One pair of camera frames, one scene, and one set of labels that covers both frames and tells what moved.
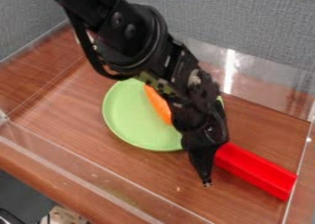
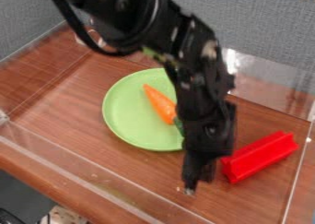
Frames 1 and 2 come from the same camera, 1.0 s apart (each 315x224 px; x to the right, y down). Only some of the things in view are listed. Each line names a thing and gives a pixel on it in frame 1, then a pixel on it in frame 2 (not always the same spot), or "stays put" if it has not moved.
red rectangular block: [255, 170] to [259, 155]
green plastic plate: [134, 120] stays put
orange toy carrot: [161, 103] stays put
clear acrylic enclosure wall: [94, 151] stays put
